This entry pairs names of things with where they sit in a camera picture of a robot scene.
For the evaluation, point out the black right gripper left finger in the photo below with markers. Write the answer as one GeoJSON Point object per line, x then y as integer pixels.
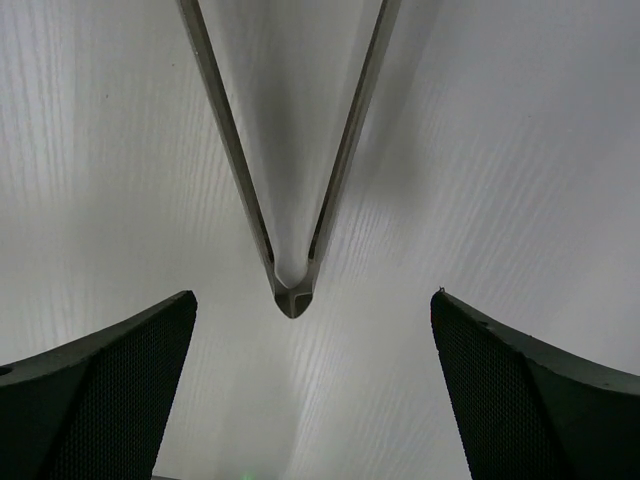
{"type": "Point", "coordinates": [97, 407]}

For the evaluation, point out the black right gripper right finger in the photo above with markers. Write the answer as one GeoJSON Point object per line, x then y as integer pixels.
{"type": "Point", "coordinates": [526, 409]}

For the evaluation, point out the steel serving tongs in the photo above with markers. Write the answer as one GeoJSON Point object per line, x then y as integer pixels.
{"type": "Point", "coordinates": [294, 301]}

